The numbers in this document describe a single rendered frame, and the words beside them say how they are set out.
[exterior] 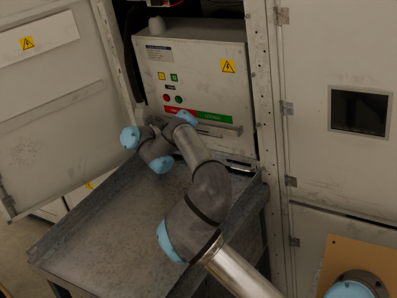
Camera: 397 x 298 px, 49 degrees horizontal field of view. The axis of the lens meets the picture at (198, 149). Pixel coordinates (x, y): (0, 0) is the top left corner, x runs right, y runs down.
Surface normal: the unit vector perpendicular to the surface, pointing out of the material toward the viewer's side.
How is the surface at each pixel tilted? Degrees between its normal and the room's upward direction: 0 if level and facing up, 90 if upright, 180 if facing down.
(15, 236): 0
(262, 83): 90
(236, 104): 90
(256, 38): 90
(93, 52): 90
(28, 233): 0
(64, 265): 0
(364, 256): 45
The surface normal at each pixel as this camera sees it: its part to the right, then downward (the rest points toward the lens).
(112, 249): -0.16, -0.82
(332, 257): -0.45, -0.18
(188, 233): -0.01, 0.09
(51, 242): 0.84, 0.18
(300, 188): -0.52, 0.55
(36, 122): 0.59, 0.36
